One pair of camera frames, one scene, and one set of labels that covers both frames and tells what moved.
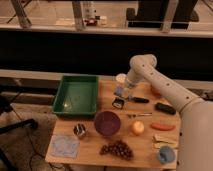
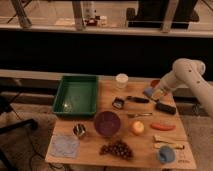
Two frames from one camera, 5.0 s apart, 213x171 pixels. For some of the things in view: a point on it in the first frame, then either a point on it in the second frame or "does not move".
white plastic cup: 121,77 does not move
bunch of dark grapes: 119,148 does not move
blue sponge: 119,90 to 148,91
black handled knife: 138,99 does not move
